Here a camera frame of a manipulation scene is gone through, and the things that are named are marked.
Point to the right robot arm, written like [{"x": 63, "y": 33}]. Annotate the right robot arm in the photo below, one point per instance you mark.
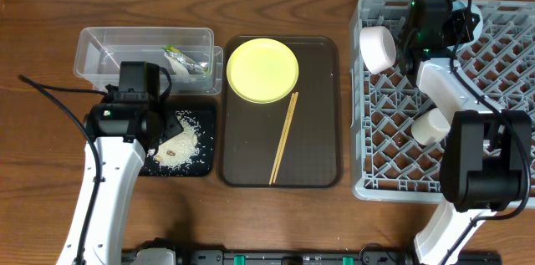
[{"x": 485, "y": 168}]

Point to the wooden chopstick right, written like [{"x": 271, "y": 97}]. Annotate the wooden chopstick right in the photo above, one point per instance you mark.
[{"x": 286, "y": 137}]

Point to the wooden chopstick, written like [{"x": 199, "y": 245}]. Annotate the wooden chopstick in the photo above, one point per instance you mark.
[
  {"x": 286, "y": 137},
  {"x": 282, "y": 139}
]

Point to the white green cup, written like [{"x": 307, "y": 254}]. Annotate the white green cup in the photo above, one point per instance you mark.
[{"x": 432, "y": 127}]

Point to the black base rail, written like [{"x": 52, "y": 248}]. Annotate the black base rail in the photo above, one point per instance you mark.
[{"x": 368, "y": 256}]

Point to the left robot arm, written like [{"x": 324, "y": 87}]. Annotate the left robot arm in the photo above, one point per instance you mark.
[{"x": 130, "y": 120}]

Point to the green snack wrapper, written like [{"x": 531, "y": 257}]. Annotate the green snack wrapper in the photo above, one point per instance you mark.
[{"x": 182, "y": 63}]

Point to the grey dishwasher rack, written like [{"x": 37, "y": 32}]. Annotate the grey dishwasher rack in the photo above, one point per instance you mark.
[{"x": 387, "y": 163}]

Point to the clear plastic bin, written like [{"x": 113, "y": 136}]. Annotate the clear plastic bin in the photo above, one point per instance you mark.
[{"x": 101, "y": 51}]

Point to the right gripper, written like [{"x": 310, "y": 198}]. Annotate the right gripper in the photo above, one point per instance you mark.
[{"x": 460, "y": 24}]

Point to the yellow plate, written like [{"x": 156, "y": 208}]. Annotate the yellow plate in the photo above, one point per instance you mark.
[{"x": 262, "y": 70}]

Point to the light blue bowl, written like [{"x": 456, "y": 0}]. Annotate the light blue bowl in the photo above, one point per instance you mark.
[{"x": 477, "y": 22}]

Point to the brown serving tray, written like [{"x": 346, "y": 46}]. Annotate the brown serving tray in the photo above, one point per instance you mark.
[{"x": 312, "y": 156}]

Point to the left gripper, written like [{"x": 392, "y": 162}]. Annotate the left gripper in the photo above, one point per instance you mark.
[{"x": 168, "y": 129}]

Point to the rice leftovers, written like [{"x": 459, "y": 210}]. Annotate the rice leftovers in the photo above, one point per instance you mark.
[{"x": 183, "y": 151}]

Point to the black plastic tray bin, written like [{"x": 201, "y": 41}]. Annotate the black plastic tray bin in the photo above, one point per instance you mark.
[{"x": 207, "y": 113}]

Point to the wooden chopstick left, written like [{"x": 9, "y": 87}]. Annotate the wooden chopstick left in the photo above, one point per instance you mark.
[{"x": 282, "y": 139}]

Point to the pink bowl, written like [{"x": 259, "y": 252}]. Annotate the pink bowl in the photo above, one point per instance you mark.
[{"x": 377, "y": 48}]

